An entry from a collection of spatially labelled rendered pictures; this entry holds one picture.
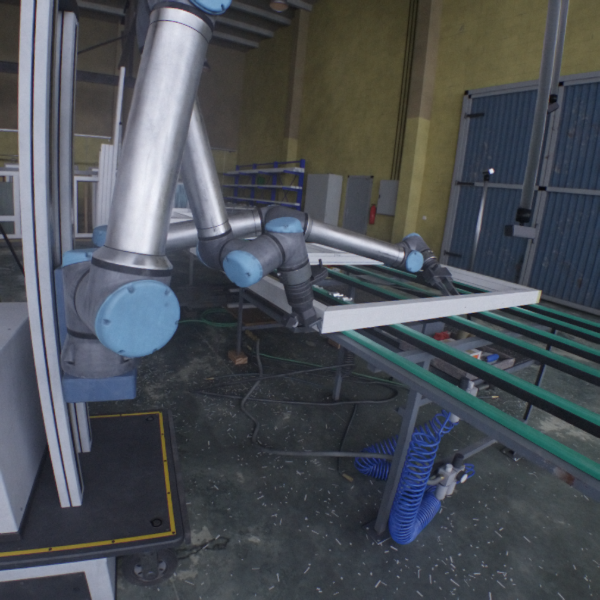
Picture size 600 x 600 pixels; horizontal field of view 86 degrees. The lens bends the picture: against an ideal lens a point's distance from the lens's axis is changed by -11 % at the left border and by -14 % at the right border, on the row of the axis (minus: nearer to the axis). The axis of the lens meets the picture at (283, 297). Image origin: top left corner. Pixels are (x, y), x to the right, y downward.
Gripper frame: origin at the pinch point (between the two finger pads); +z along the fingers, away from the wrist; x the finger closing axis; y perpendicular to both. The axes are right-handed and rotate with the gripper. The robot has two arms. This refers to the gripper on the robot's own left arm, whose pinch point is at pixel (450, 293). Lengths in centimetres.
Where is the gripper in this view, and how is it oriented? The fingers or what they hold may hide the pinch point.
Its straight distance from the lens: 167.1
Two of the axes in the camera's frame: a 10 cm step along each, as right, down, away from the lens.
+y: 3.5, -6.3, -6.9
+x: 8.7, -0.5, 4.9
